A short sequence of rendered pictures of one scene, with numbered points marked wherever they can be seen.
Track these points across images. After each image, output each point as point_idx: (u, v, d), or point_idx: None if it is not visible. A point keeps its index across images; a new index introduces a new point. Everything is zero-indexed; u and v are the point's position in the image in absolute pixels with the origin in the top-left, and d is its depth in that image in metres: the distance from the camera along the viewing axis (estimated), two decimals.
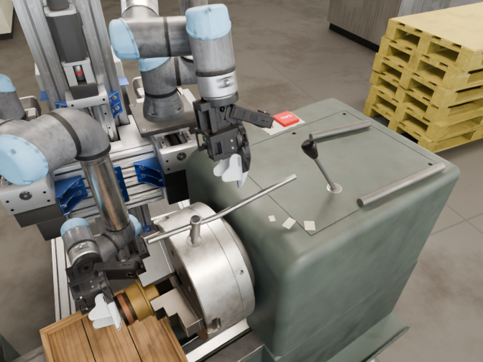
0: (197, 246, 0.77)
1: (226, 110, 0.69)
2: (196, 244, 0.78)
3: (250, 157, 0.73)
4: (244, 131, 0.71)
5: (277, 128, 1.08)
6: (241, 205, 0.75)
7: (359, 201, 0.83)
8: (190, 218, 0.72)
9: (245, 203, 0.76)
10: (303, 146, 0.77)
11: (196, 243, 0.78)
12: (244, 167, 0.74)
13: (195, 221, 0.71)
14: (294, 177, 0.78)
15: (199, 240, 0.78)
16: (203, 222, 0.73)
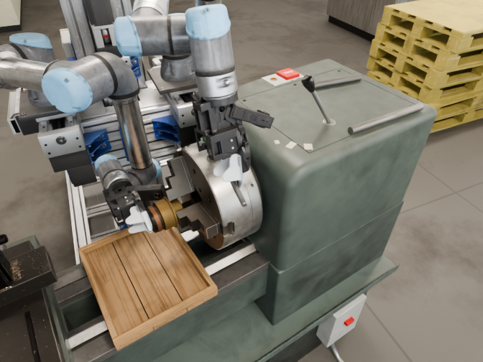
0: (206, 159, 0.94)
1: (226, 110, 0.69)
2: (208, 159, 0.94)
3: (250, 157, 0.73)
4: (244, 131, 0.71)
5: (280, 81, 1.24)
6: None
7: (349, 129, 0.99)
8: None
9: None
10: (302, 80, 0.94)
11: (209, 159, 0.94)
12: (244, 167, 0.74)
13: None
14: (242, 202, 0.72)
15: (211, 161, 0.94)
16: None
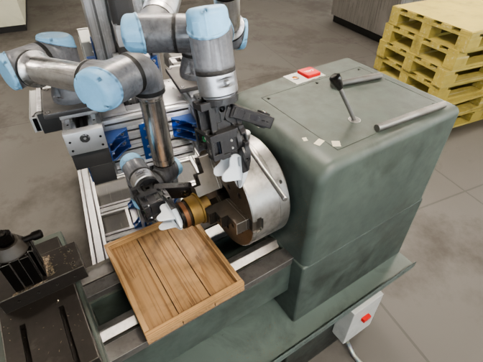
0: None
1: (226, 110, 0.69)
2: None
3: (250, 157, 0.73)
4: (244, 131, 0.71)
5: (302, 80, 1.26)
6: (259, 163, 0.83)
7: (375, 126, 1.00)
8: (246, 129, 0.90)
9: (259, 165, 0.83)
10: (331, 78, 0.95)
11: None
12: (244, 167, 0.74)
13: None
14: (283, 196, 0.74)
15: None
16: None
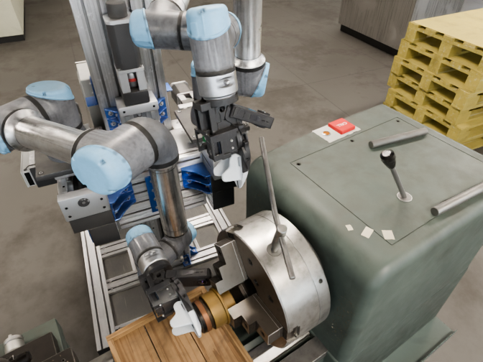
0: (281, 249, 0.79)
1: (226, 110, 0.69)
2: (279, 248, 0.79)
3: (250, 157, 0.73)
4: (244, 131, 0.71)
5: (335, 136, 1.09)
6: (272, 188, 0.79)
7: (433, 210, 0.83)
8: (281, 232, 0.72)
9: (272, 185, 0.80)
10: (383, 156, 0.78)
11: (278, 248, 0.79)
12: (244, 167, 0.74)
13: (285, 229, 0.72)
14: (263, 138, 0.84)
15: None
16: None
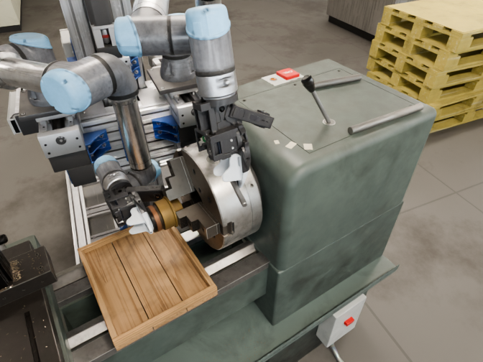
0: (206, 159, 0.94)
1: (226, 110, 0.69)
2: (208, 159, 0.94)
3: (250, 157, 0.73)
4: (244, 131, 0.71)
5: (280, 81, 1.24)
6: None
7: (349, 129, 0.99)
8: None
9: None
10: (302, 80, 0.94)
11: (209, 159, 0.94)
12: (244, 167, 0.74)
13: None
14: (242, 202, 0.72)
15: (211, 161, 0.94)
16: None
